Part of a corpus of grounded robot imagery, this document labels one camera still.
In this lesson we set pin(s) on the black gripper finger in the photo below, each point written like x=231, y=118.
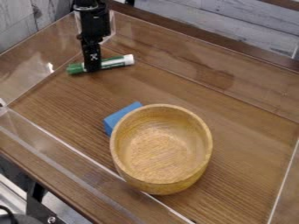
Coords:
x=92, y=57

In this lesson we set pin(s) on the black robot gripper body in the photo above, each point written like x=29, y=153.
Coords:
x=97, y=6

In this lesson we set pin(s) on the black metal table frame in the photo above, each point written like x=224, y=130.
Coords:
x=36, y=209

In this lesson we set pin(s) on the brown wooden bowl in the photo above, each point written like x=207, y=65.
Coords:
x=160, y=146

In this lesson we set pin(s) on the green and white marker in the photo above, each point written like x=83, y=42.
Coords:
x=119, y=61

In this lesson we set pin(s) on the blue rectangular block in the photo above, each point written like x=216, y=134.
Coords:
x=113, y=118

